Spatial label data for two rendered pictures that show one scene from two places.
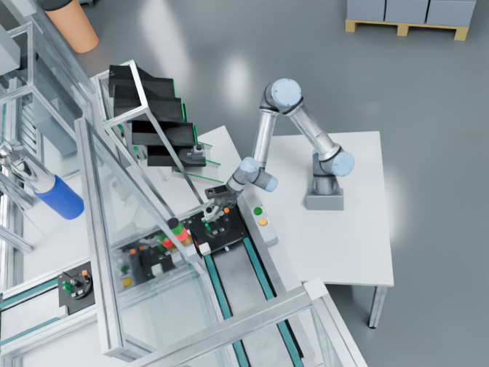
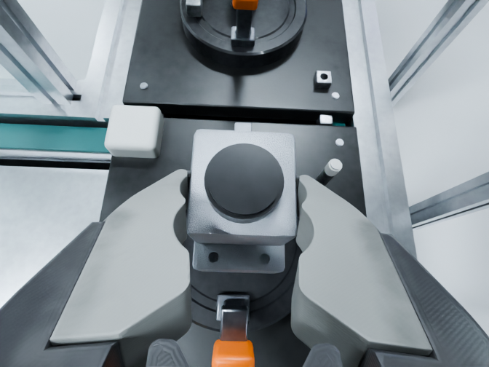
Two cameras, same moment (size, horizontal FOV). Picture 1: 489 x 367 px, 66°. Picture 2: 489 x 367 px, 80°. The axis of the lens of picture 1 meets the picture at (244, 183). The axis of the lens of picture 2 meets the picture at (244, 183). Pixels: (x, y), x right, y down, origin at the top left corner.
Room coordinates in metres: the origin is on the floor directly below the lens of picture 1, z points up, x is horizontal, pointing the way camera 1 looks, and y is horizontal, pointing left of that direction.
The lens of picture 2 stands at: (1.02, 0.16, 1.23)
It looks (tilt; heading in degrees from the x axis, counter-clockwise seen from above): 71 degrees down; 87
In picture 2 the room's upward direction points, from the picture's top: 8 degrees clockwise
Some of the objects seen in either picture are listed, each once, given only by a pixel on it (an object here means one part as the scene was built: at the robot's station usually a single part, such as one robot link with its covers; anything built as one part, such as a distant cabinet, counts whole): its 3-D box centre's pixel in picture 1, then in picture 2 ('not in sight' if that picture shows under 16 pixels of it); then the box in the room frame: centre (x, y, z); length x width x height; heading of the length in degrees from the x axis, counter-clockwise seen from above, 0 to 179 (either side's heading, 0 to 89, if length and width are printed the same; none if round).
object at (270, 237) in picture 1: (263, 225); not in sight; (0.95, -0.02, 0.93); 0.21 x 0.07 x 0.06; 3
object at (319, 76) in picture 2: not in sight; (322, 79); (1.09, 0.38, 0.98); 0.02 x 0.02 x 0.01; 3
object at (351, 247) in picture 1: (316, 199); not in sight; (1.03, -0.32, 0.84); 0.90 x 0.70 x 0.03; 156
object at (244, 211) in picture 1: (267, 263); not in sight; (0.75, 0.03, 0.91); 0.89 x 0.06 x 0.11; 3
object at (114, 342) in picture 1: (177, 288); not in sight; (0.53, 0.32, 1.48); 0.61 x 0.03 x 1.03; 3
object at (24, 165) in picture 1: (22, 164); not in sight; (1.57, 1.04, 1.32); 0.14 x 0.14 x 0.38
